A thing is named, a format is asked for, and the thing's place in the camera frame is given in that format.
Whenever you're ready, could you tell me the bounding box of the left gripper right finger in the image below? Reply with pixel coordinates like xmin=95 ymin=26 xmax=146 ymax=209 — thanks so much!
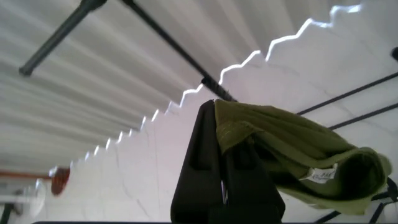
xmin=211 ymin=139 xmax=286 ymax=222

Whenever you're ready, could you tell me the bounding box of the green printed shirt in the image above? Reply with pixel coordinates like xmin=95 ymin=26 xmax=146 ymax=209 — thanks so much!
xmin=214 ymin=98 xmax=393 ymax=216

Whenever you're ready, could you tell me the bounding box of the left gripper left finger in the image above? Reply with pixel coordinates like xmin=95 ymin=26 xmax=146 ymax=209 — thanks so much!
xmin=170 ymin=99 xmax=223 ymax=222

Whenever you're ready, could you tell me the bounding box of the black clothes rack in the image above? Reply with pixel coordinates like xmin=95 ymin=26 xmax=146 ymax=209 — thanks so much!
xmin=18 ymin=0 xmax=398 ymax=130

